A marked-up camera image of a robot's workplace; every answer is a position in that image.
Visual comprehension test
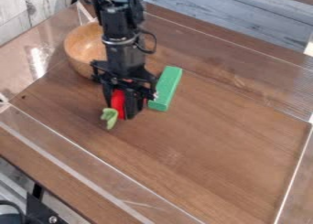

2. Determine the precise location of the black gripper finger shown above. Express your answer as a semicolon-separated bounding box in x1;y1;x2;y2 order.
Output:
103;82;114;107
124;89;145;120

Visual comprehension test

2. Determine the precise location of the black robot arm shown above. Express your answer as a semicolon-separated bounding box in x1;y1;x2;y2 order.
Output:
75;0;158;120

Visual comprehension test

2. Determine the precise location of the clear acrylic tray enclosure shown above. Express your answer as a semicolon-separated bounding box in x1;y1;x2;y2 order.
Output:
0;7;313;224

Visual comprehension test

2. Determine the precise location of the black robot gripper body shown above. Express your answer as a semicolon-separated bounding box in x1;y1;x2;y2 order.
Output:
91;38;158;100

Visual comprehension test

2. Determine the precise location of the green rectangular block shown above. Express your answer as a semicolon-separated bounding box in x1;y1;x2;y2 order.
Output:
149;66;183;112

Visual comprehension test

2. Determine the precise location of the black cable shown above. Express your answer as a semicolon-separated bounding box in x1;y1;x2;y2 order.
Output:
0;199;28;224

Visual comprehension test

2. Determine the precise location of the wooden bowl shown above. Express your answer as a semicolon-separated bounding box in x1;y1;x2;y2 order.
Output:
64;22;107;80

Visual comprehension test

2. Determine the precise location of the black clamp mount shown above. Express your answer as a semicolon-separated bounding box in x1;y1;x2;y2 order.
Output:
25;184;68;224

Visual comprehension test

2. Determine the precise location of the red plush strawberry toy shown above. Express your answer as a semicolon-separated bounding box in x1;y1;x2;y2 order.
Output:
100;89;150;131

